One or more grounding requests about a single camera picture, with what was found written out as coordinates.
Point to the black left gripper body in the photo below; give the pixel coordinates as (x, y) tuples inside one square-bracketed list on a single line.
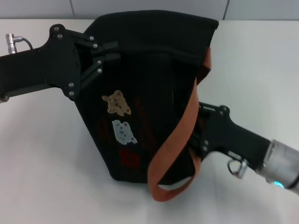
[(46, 67)]

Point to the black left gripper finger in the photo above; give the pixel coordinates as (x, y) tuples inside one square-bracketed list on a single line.
[(111, 57), (108, 45)]

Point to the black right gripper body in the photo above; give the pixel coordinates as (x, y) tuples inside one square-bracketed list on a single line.
[(229, 133)]

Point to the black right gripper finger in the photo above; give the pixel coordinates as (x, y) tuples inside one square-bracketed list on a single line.
[(196, 142), (208, 109)]

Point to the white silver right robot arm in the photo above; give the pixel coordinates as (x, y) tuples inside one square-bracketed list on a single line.
[(280, 163)]

